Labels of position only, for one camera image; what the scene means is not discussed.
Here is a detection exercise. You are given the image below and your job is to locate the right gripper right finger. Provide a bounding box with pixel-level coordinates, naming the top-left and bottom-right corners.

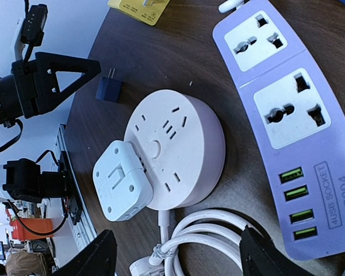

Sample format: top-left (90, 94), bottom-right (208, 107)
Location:
top-left (239, 226), bottom-right (311, 276)

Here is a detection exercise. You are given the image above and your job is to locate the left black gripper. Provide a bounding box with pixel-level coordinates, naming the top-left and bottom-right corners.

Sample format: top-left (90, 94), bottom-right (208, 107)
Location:
top-left (0, 52), bottom-right (101, 124)

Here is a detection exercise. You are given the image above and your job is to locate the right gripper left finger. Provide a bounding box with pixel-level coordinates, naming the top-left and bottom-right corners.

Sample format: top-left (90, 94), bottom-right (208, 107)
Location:
top-left (54, 229), bottom-right (117, 276)

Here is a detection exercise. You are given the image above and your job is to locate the dark navy usb charger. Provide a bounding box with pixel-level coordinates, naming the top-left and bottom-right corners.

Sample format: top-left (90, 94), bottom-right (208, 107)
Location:
top-left (95, 68), bottom-right (123, 103)

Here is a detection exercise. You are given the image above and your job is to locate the white square plug adapter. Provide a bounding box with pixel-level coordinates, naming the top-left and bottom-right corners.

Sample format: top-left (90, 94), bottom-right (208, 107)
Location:
top-left (93, 140), bottom-right (154, 222)

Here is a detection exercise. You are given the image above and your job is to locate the yellow cube socket adapter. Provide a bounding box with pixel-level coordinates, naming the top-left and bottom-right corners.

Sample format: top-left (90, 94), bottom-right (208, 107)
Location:
top-left (108, 0), bottom-right (170, 26)

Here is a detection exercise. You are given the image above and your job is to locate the round pink socket hub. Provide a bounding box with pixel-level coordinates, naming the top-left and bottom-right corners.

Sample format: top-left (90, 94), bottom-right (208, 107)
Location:
top-left (124, 89), bottom-right (226, 210)

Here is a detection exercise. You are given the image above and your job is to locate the purple power strip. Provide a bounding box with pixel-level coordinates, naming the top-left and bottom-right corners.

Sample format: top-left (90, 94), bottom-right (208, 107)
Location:
top-left (213, 1), bottom-right (345, 260)

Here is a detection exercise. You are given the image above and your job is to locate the front aluminium rail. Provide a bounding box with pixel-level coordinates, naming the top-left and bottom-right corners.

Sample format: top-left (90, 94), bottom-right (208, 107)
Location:
top-left (55, 124), bottom-right (97, 251)

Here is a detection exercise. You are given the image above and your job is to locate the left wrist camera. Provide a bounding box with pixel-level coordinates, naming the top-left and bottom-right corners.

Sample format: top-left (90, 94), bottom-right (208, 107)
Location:
top-left (12, 1), bottom-right (48, 66)

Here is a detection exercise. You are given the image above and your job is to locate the white knotted cable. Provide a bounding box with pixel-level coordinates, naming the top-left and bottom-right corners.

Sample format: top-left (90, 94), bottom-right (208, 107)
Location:
top-left (218, 0), bottom-right (248, 13)

